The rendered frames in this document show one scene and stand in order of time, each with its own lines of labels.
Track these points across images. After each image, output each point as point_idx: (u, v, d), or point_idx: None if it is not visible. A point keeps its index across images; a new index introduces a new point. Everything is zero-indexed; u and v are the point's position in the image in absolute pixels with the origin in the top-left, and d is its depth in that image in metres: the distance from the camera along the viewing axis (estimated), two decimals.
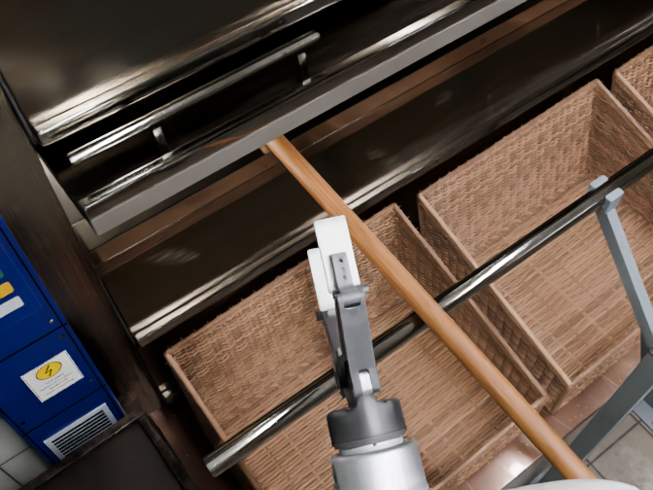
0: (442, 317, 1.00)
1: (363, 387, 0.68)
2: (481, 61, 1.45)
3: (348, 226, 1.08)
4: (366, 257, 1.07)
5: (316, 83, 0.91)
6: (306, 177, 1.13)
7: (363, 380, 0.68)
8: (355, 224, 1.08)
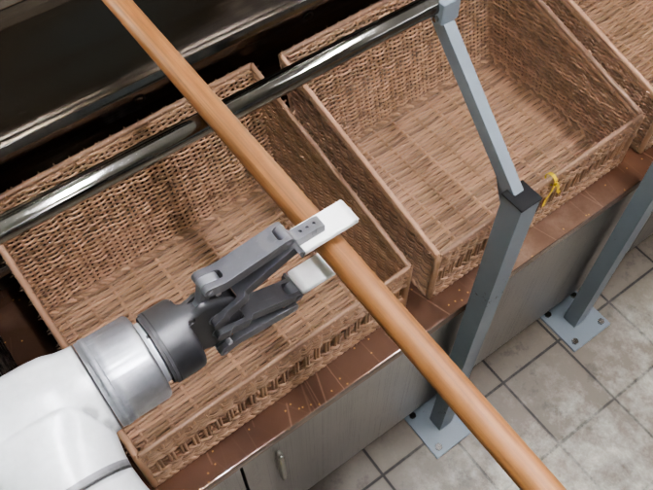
0: (218, 107, 0.86)
1: (203, 277, 0.68)
2: None
3: (129, 20, 0.94)
4: (148, 53, 0.93)
5: None
6: None
7: (210, 275, 0.68)
8: (136, 17, 0.94)
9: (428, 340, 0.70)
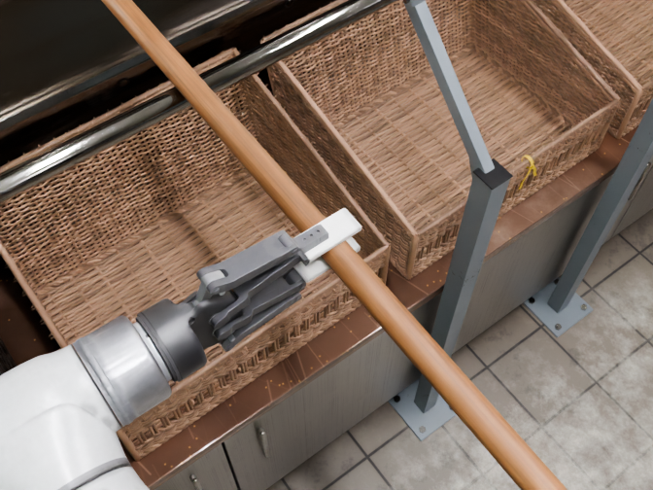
0: (219, 108, 0.86)
1: (210, 274, 0.68)
2: None
3: (130, 22, 0.94)
4: (149, 55, 0.93)
5: None
6: None
7: (217, 273, 0.69)
8: (137, 19, 0.94)
9: (428, 339, 0.70)
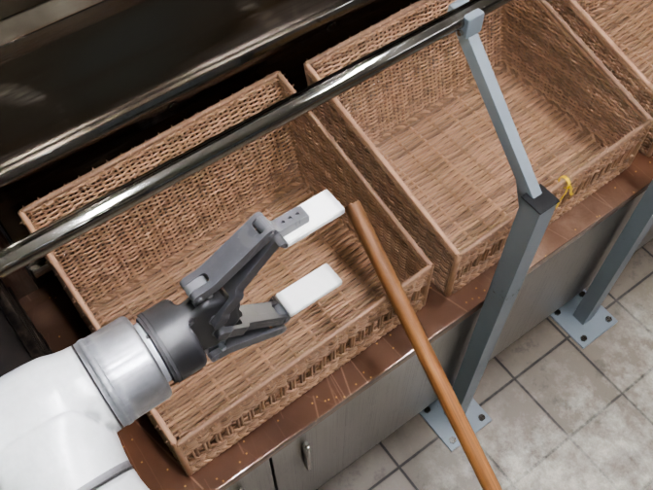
0: None
1: (190, 284, 0.67)
2: None
3: (490, 465, 1.30)
4: None
5: None
6: (463, 409, 1.30)
7: (196, 281, 0.67)
8: (490, 467, 1.30)
9: None
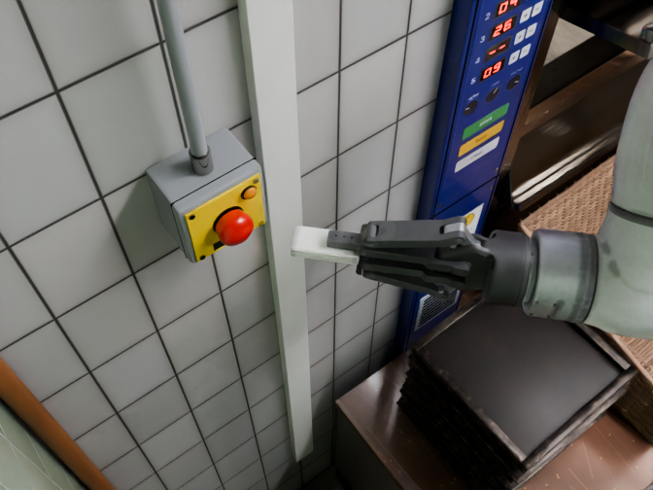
0: None
1: (455, 228, 0.71)
2: None
3: None
4: None
5: None
6: None
7: (449, 228, 0.72)
8: None
9: None
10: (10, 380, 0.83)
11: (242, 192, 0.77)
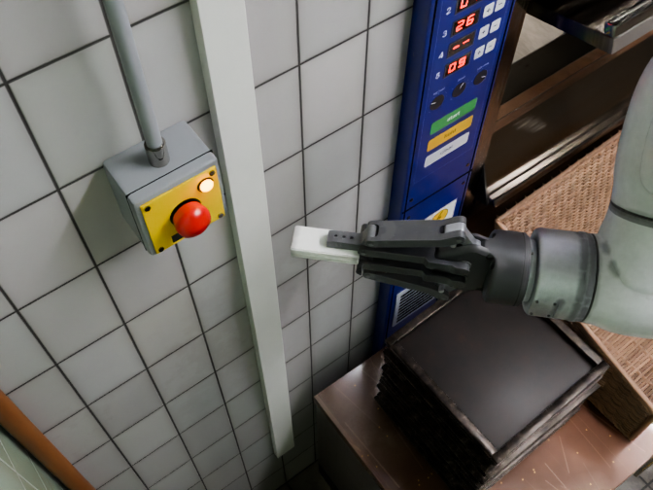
0: None
1: (455, 228, 0.72)
2: None
3: None
4: None
5: None
6: None
7: (449, 228, 0.72)
8: None
9: None
10: None
11: (198, 184, 0.78)
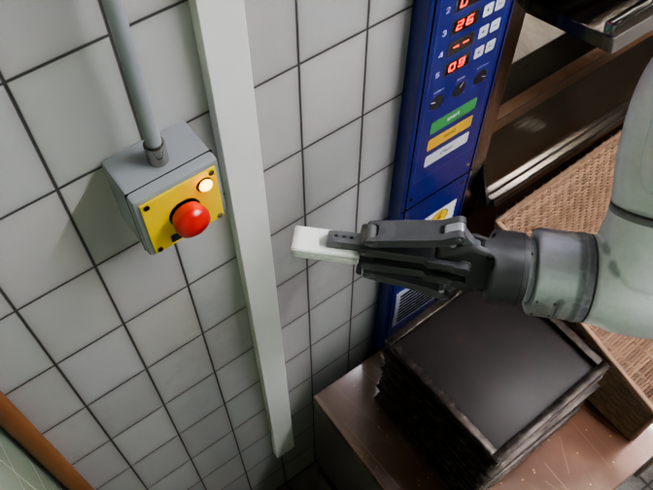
0: None
1: (455, 228, 0.72)
2: None
3: None
4: None
5: None
6: None
7: (449, 228, 0.72)
8: None
9: None
10: None
11: (197, 184, 0.78)
